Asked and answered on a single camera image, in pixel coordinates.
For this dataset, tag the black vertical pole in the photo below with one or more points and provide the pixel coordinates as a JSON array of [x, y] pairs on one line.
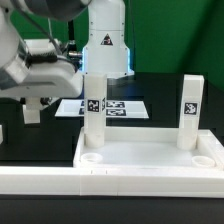
[[71, 33]]

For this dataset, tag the white desk tabletop tray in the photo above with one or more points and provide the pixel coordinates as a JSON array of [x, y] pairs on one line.
[[146, 147]]

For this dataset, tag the white fixture wall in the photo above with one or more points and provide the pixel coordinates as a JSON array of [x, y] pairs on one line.
[[193, 182]]

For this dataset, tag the fiducial marker sheet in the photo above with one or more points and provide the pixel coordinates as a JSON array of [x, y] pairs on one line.
[[114, 109]]

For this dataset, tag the white block left edge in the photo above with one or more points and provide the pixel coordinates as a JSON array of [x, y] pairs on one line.
[[1, 134]]

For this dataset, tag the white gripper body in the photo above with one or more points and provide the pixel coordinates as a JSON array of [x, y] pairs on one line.
[[31, 68]]

